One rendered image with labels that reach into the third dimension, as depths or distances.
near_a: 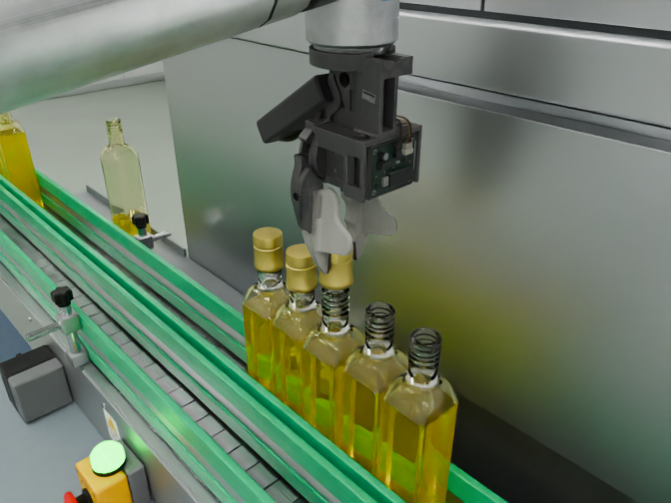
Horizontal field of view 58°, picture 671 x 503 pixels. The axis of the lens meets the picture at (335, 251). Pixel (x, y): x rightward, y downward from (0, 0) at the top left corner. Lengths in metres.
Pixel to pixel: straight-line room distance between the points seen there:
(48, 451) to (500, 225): 0.78
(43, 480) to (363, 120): 0.75
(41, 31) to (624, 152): 0.43
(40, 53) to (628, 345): 0.51
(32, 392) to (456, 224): 0.75
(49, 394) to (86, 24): 0.92
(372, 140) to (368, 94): 0.04
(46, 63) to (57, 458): 0.87
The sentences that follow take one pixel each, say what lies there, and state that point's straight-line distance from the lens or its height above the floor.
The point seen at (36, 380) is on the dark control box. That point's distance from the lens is 1.10.
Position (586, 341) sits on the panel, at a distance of 0.62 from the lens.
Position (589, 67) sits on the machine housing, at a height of 1.37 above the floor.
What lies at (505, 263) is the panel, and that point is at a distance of 0.63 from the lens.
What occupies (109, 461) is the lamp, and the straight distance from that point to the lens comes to 0.89.
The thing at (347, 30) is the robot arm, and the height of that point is 1.40.
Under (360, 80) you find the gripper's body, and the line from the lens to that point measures 0.49.
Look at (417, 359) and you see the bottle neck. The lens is 0.56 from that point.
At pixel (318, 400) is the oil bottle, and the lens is 0.69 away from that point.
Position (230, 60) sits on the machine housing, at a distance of 0.95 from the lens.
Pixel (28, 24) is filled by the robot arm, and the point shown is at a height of 1.44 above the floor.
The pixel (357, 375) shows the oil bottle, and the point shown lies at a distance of 0.62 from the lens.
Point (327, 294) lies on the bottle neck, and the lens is 0.61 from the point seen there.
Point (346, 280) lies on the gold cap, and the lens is 0.60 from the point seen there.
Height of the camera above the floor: 1.47
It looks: 28 degrees down
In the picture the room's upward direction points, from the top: straight up
